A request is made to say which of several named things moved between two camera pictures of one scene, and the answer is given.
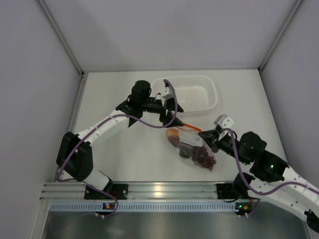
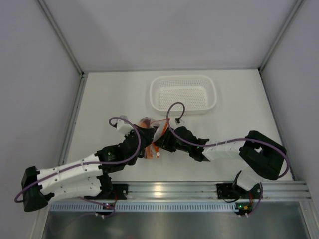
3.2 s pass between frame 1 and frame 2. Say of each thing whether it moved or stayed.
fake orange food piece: moved
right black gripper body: moved
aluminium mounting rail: stayed
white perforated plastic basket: stayed
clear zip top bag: moved
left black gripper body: moved
